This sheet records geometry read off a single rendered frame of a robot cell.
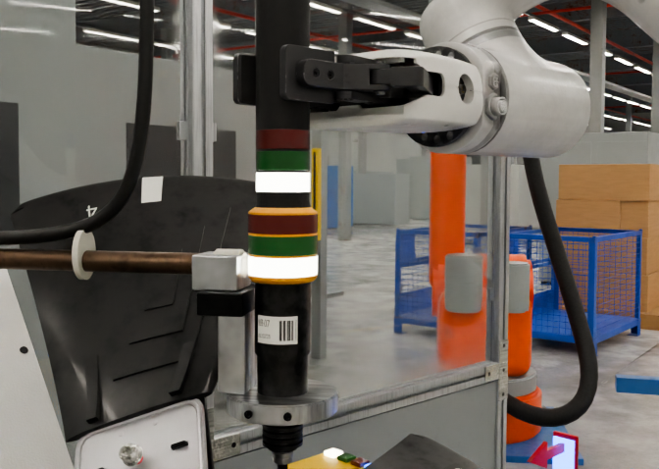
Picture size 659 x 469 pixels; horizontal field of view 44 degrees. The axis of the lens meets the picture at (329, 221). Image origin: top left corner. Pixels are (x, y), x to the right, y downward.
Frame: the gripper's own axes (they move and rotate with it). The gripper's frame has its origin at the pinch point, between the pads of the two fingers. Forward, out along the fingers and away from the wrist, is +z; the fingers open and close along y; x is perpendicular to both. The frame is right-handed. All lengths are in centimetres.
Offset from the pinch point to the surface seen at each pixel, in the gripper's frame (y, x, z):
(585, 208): 371, -31, -724
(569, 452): -0.9, -31.3, -34.4
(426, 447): 7.0, -30.3, -23.3
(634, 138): 437, 52, -969
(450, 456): 5.0, -30.8, -24.2
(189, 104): 71, 6, -41
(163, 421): 5.6, -21.8, 5.1
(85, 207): 22.5, -8.6, 1.7
